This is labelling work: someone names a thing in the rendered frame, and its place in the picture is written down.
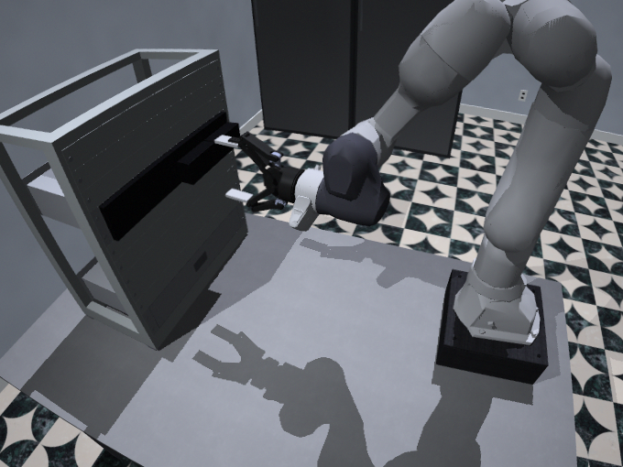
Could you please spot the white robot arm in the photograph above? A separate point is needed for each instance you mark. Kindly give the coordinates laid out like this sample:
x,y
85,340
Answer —
x,y
557,44

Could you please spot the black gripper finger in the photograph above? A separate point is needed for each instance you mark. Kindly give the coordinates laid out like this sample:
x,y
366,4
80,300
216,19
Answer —
x,y
262,154
252,200

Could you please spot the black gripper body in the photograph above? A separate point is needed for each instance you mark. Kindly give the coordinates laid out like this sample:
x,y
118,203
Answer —
x,y
288,177

